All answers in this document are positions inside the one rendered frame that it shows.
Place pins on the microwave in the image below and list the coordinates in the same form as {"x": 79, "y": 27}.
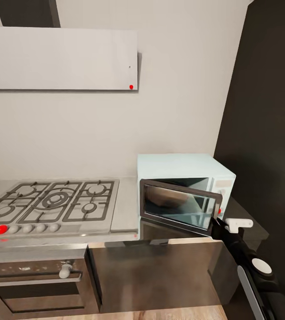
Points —
{"x": 183, "y": 189}

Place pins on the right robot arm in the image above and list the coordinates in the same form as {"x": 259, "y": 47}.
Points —
{"x": 256, "y": 276}

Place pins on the oven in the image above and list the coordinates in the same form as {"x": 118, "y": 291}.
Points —
{"x": 50, "y": 283}

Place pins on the burner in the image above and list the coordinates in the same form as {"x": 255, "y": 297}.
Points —
{"x": 57, "y": 208}

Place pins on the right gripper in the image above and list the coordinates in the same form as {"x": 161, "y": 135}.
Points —
{"x": 220, "y": 233}

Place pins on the fridge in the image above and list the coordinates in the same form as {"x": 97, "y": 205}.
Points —
{"x": 251, "y": 139}

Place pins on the range hood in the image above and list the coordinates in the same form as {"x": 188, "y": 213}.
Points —
{"x": 36, "y": 53}

